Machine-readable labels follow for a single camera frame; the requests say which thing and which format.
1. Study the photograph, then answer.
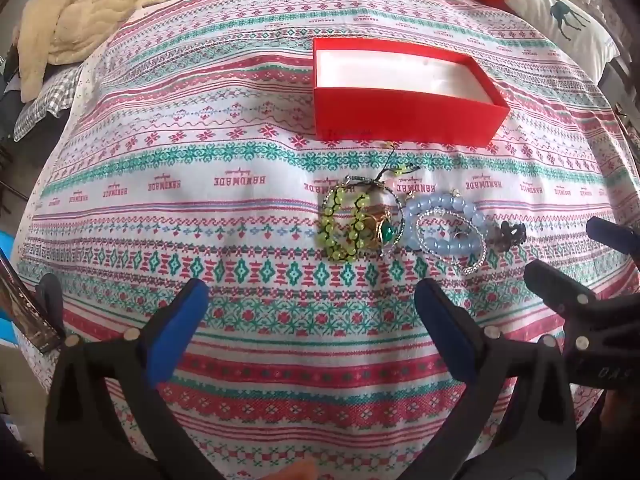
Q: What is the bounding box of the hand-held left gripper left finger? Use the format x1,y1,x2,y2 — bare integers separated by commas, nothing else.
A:
35,272,226,480

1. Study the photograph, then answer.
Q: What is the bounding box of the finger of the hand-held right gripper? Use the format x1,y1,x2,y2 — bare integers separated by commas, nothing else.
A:
586,216,640,257
523,259,602,322

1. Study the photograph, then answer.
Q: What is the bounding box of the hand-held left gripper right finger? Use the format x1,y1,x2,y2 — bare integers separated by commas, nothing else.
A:
414,277,581,480

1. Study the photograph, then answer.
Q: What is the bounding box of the silver rhinestone bracelet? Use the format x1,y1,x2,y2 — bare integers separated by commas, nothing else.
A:
416,210,488,276

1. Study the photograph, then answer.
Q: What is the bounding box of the dark flower hair clip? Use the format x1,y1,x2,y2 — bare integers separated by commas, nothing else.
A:
487,220,528,252

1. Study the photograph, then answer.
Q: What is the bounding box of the pale blue bead bracelet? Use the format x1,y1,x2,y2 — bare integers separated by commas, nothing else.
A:
402,192,488,261

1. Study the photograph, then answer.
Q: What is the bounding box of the gold ring with green stone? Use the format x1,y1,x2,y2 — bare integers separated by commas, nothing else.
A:
364,206,401,253

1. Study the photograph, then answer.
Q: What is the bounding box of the green bead bracelet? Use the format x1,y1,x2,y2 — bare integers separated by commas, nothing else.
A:
317,185,371,263

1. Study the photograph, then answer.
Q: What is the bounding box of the thin bangle with black cord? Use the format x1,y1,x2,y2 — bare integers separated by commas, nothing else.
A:
342,146,423,261

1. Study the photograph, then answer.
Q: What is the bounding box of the red cardboard box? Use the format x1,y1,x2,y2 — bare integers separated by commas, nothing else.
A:
313,37,511,148

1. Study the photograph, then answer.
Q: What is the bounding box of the red green patterned tablecloth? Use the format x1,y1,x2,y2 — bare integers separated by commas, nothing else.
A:
15,0,640,480

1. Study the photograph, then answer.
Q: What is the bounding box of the deer print pillow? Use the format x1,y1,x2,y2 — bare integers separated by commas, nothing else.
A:
505,0,622,82

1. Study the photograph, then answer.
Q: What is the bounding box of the grey checked cloth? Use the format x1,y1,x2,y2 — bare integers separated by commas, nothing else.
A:
12,62,84,142

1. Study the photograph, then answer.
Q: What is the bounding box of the beige quilted blanket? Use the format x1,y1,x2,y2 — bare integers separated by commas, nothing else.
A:
12,0,182,102

